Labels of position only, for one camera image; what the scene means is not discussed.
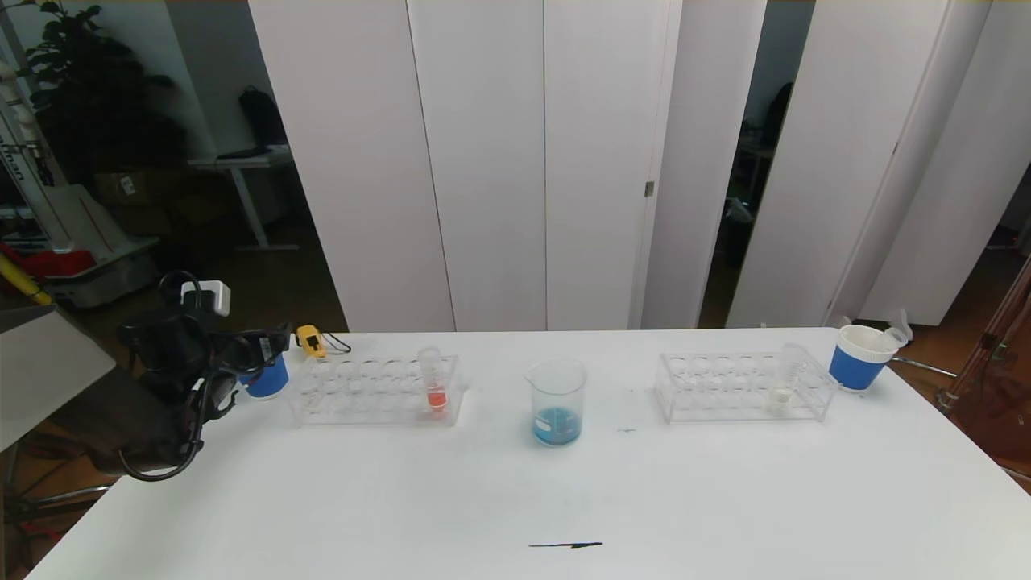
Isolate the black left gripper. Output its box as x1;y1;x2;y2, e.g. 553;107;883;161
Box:
219;321;292;373

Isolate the test tube with red liquid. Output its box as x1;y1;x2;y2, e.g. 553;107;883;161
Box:
420;347;449;413

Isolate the clear acrylic test tube rack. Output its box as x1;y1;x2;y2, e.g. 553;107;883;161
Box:
288;355;470;426
654;351;837;424

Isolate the clear plastic beaker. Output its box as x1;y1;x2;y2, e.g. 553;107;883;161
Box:
524;358;588;448

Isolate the test tube with whitish liquid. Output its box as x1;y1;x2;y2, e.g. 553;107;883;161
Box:
767;343;806;416

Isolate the yellow tape measure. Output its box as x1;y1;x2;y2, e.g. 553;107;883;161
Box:
296;325;354;358

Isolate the blue white paper cup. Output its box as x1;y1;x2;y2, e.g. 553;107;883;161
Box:
828;325;899;392
240;354;290;400

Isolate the white standing desk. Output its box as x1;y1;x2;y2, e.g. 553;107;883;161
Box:
190;151;300;253

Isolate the grey platform base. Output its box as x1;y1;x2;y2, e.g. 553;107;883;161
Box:
44;242;162;311

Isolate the brown cardboard box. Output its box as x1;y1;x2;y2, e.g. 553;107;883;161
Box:
97;171;174;238

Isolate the black backpack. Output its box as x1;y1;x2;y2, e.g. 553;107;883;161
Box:
240;85;289;149

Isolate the red flat object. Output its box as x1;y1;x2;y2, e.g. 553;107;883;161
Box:
0;246;97;281

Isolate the yellow black tool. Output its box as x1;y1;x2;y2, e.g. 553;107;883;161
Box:
0;256;56;311

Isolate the white folding screen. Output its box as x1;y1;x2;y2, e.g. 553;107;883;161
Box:
725;0;1031;329
250;0;766;334

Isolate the grey metal chair base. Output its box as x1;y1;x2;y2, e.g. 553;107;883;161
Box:
0;451;114;549

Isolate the dark green potted plant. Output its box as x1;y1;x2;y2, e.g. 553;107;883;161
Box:
16;0;190;190

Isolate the white banner stand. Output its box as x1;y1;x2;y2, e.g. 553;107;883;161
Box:
0;60;81;255

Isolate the chrome metal leg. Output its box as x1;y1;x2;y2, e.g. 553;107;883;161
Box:
886;358;955;379

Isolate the brown metal tripod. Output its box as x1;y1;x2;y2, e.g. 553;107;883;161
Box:
934;254;1031;484

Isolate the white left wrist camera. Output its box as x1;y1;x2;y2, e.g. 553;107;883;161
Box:
181;280;232;317

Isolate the black left camera cable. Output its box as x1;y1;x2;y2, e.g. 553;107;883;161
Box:
117;270;242;483

